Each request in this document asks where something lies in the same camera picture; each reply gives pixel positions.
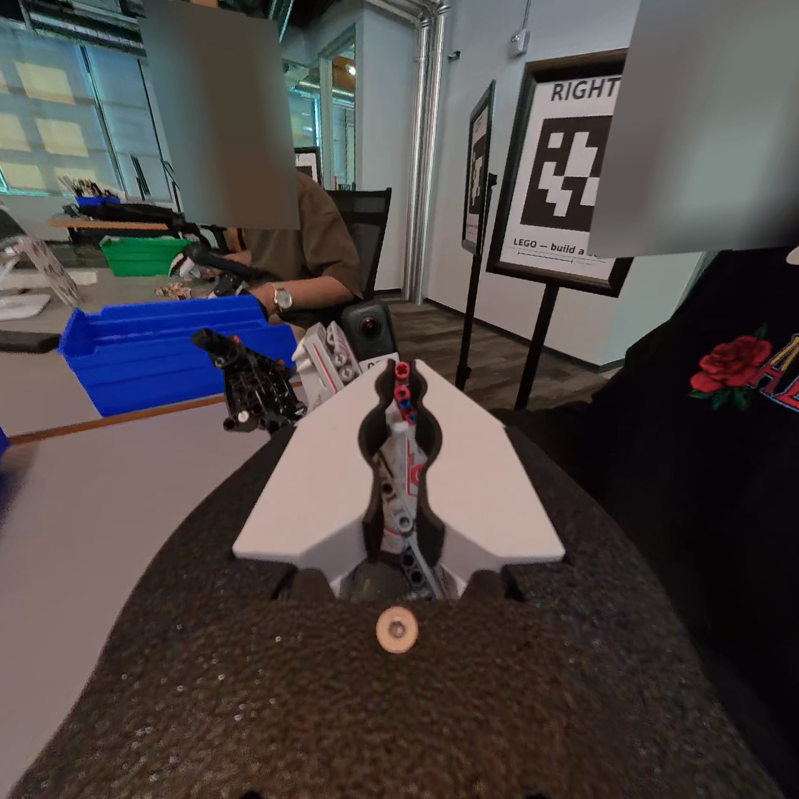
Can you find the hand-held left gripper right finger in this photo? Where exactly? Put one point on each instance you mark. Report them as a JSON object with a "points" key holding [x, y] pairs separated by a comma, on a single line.
{"points": [[493, 493]]}

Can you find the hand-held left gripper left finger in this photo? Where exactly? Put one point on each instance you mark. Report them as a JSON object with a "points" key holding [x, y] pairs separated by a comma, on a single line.
{"points": [[299, 487]]}

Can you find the black grey toy brick vehicle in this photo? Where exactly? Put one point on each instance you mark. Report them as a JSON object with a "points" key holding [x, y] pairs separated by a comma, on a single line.
{"points": [[262, 387]]}

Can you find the neighbouring grey desk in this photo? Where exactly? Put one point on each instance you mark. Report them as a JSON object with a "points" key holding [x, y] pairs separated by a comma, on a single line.
{"points": [[43, 381]]}

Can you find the black office chair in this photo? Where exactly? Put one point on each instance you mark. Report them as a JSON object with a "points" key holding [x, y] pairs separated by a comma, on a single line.
{"points": [[368, 243]]}

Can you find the small framed marker sign stand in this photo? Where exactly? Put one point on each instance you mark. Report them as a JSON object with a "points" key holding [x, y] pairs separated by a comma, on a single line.
{"points": [[479, 168]]}

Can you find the green plastic bin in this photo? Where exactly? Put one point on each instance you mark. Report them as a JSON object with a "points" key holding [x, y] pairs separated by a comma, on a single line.
{"points": [[140, 259]]}

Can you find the large framed marker sign stand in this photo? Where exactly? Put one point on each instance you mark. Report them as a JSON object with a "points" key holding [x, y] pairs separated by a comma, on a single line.
{"points": [[562, 175]]}

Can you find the small blue tool bin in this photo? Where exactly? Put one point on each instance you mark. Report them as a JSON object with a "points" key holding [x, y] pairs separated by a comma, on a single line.
{"points": [[93, 198]]}

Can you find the black power adapter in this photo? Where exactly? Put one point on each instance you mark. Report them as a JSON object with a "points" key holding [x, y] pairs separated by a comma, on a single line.
{"points": [[28, 341]]}

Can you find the dark framed wall sign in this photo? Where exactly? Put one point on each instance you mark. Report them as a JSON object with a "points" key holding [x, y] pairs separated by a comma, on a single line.
{"points": [[308, 165]]}

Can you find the silver wall pipes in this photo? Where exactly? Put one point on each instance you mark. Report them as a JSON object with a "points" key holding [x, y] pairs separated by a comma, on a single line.
{"points": [[427, 156]]}

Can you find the white wall box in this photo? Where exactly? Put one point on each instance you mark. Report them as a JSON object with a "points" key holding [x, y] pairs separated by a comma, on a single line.
{"points": [[520, 42]]}

